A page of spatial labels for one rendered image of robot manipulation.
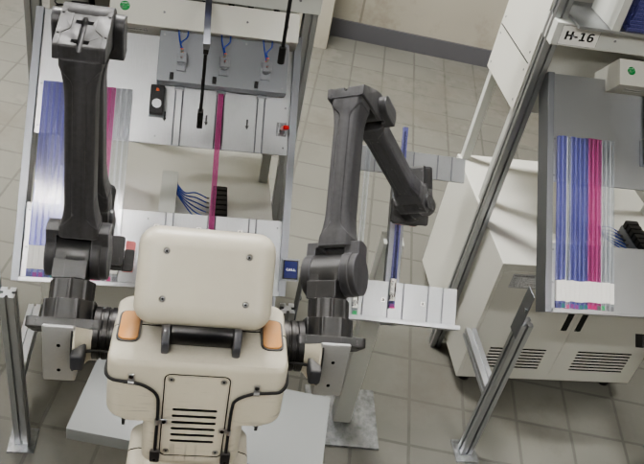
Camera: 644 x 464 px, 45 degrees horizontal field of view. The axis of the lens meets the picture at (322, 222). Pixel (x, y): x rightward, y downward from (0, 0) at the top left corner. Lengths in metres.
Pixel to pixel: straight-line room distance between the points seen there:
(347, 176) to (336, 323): 0.28
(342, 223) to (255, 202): 1.19
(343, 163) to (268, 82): 0.70
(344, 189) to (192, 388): 0.45
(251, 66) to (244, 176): 0.66
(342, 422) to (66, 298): 1.61
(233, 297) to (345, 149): 0.41
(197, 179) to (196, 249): 1.45
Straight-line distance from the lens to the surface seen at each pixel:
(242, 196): 2.57
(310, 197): 3.68
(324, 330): 1.30
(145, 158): 2.70
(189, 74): 2.07
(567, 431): 3.05
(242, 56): 2.10
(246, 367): 1.21
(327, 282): 1.33
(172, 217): 2.07
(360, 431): 2.74
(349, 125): 1.46
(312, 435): 1.94
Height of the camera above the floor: 2.14
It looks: 37 degrees down
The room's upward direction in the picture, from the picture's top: 12 degrees clockwise
